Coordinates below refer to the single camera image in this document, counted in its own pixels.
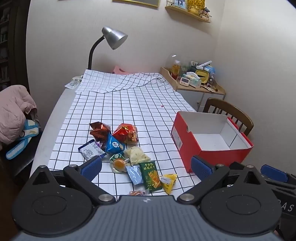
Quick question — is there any yellow black box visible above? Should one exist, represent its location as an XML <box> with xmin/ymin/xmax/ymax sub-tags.
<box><xmin>195</xmin><ymin>69</ymin><xmax>210</xmax><ymax>85</ymax></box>

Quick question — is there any white purple snack packet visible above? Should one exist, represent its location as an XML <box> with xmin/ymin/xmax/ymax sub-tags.
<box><xmin>78</xmin><ymin>139</ymin><xmax>106</xmax><ymax>161</ymax></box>

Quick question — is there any yellow snack packet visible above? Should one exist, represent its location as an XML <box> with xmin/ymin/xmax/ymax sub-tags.
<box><xmin>160</xmin><ymin>174</ymin><xmax>178</xmax><ymax>194</ymax></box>

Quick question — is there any wooden chair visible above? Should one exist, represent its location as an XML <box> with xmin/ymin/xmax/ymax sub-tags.
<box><xmin>203</xmin><ymin>98</ymin><xmax>254</xmax><ymax>137</ymax></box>

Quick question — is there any black white checked tablecloth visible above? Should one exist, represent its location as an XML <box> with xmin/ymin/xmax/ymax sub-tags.
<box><xmin>47</xmin><ymin>69</ymin><xmax>201</xmax><ymax>200</ymax></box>

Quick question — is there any blue white bag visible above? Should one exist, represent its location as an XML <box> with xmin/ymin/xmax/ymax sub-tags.
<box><xmin>6</xmin><ymin>119</ymin><xmax>40</xmax><ymax>160</ymax></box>

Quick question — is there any gold framed picture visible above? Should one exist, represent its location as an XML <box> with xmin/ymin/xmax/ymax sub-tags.
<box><xmin>112</xmin><ymin>0</ymin><xmax>160</xmax><ymax>7</ymax></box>

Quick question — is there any light blue snack packet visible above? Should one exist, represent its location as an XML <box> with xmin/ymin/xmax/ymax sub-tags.
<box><xmin>126</xmin><ymin>165</ymin><xmax>143</xmax><ymax>185</ymax></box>

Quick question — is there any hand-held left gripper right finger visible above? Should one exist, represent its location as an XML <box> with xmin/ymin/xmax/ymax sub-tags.
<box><xmin>177</xmin><ymin>155</ymin><xmax>266</xmax><ymax>204</ymax></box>

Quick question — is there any dark bookshelf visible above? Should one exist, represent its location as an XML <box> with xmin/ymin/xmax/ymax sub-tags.
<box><xmin>0</xmin><ymin>0</ymin><xmax>30</xmax><ymax>93</ymax></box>

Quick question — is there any clear glass dome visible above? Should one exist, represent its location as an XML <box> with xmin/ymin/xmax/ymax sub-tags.
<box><xmin>166</xmin><ymin>54</ymin><xmax>185</xmax><ymax>77</ymax></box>

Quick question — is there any red orange snack bag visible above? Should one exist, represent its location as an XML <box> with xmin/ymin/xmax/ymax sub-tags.
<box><xmin>112</xmin><ymin>123</ymin><xmax>139</xmax><ymax>144</ymax></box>

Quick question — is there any silver desk lamp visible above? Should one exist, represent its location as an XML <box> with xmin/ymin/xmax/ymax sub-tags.
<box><xmin>87</xmin><ymin>26</ymin><xmax>128</xmax><ymax>70</ymax></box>

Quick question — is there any wooden wall shelf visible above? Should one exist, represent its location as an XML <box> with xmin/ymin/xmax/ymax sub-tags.
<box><xmin>165</xmin><ymin>6</ymin><xmax>211</xmax><ymax>23</ymax></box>

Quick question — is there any white tissue box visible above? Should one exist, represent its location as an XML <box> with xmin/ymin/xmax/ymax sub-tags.
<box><xmin>186</xmin><ymin>72</ymin><xmax>203</xmax><ymax>89</ymax></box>

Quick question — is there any pale cream snack packet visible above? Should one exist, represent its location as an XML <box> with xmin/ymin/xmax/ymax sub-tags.
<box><xmin>124</xmin><ymin>146</ymin><xmax>151</xmax><ymax>164</ymax></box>

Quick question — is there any green cracker packet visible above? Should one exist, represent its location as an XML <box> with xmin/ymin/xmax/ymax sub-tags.
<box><xmin>138</xmin><ymin>160</ymin><xmax>162</xmax><ymax>194</ymax></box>

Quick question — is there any miniature house model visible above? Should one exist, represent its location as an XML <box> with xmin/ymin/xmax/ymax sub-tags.
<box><xmin>200</xmin><ymin>7</ymin><xmax>212</xmax><ymax>20</ymax></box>

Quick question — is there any dark red foil snack packet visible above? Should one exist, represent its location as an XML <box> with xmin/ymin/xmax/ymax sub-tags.
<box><xmin>89</xmin><ymin>121</ymin><xmax>112</xmax><ymax>141</ymax></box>

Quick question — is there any clear plastic wrapper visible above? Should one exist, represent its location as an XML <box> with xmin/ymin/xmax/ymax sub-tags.
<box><xmin>64</xmin><ymin>75</ymin><xmax>84</xmax><ymax>89</ymax></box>

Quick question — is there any red cardboard box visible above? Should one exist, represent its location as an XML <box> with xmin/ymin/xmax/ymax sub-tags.
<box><xmin>171</xmin><ymin>111</ymin><xmax>254</xmax><ymax>174</ymax></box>

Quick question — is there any wooden side cabinet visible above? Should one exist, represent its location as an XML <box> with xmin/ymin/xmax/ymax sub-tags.
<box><xmin>160</xmin><ymin>67</ymin><xmax>226</xmax><ymax>113</ymax></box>

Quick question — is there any golden ornament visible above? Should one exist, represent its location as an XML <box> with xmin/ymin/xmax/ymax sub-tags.
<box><xmin>187</xmin><ymin>0</ymin><xmax>206</xmax><ymax>15</ymax></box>

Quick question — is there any small photo frame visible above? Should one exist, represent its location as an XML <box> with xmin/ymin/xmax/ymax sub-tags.
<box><xmin>172</xmin><ymin>0</ymin><xmax>188</xmax><ymax>10</ymax></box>

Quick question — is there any pink padded jacket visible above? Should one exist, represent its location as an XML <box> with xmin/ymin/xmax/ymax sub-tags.
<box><xmin>0</xmin><ymin>85</ymin><xmax>37</xmax><ymax>145</ymax></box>

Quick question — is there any pink paper item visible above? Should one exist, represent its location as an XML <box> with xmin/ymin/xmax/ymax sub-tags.
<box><xmin>112</xmin><ymin>65</ymin><xmax>130</xmax><ymax>75</ymax></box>

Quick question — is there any orange snack packet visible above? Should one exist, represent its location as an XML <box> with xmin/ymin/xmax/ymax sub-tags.
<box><xmin>129</xmin><ymin>189</ymin><xmax>150</xmax><ymax>196</ymax></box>

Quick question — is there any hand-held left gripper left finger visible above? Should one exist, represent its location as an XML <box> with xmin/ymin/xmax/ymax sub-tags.
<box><xmin>30</xmin><ymin>156</ymin><xmax>116</xmax><ymax>206</ymax></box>

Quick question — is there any orange liquid bottle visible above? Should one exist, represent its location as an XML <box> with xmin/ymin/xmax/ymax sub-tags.
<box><xmin>171</xmin><ymin>60</ymin><xmax>181</xmax><ymax>80</ymax></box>

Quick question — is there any clear egg yolk snack packet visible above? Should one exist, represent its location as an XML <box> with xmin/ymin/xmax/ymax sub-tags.
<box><xmin>110</xmin><ymin>153</ymin><xmax>131</xmax><ymax>174</ymax></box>

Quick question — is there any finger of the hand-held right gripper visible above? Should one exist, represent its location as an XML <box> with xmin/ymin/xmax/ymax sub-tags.
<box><xmin>261</xmin><ymin>164</ymin><xmax>289</xmax><ymax>182</ymax></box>

